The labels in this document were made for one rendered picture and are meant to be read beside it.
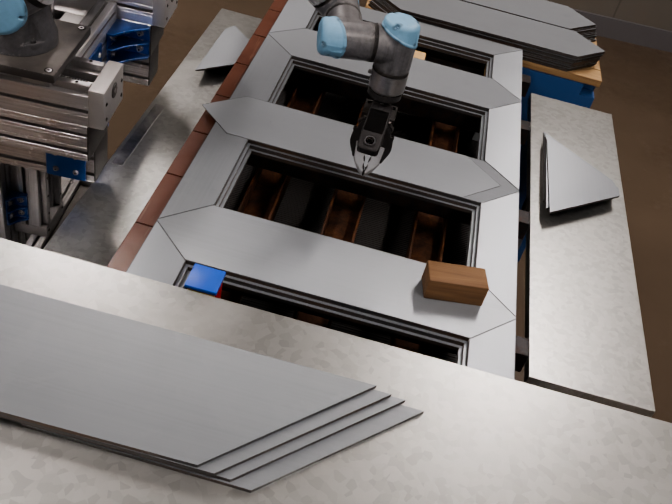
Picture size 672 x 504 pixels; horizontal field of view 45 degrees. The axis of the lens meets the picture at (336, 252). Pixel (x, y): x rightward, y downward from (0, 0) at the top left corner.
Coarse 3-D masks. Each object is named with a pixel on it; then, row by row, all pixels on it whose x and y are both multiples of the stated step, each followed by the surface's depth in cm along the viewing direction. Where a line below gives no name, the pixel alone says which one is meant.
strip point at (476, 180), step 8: (472, 168) 198; (480, 168) 198; (464, 176) 194; (472, 176) 195; (480, 176) 196; (488, 176) 196; (464, 184) 192; (472, 184) 192; (480, 184) 193; (488, 184) 194; (496, 184) 194; (464, 192) 189; (472, 192) 190
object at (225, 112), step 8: (216, 104) 197; (224, 104) 197; (232, 104) 198; (240, 104) 199; (216, 112) 194; (224, 112) 195; (232, 112) 195; (216, 120) 192; (224, 120) 192; (232, 120) 193; (224, 128) 190
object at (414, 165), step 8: (408, 144) 200; (416, 144) 201; (424, 144) 201; (400, 152) 197; (408, 152) 197; (416, 152) 198; (424, 152) 199; (432, 152) 199; (400, 160) 194; (408, 160) 195; (416, 160) 195; (424, 160) 196; (432, 160) 197; (400, 168) 192; (408, 168) 192; (416, 168) 193; (424, 168) 194; (400, 176) 189; (408, 176) 190; (416, 176) 190; (424, 176) 191; (416, 184) 188; (424, 184) 189
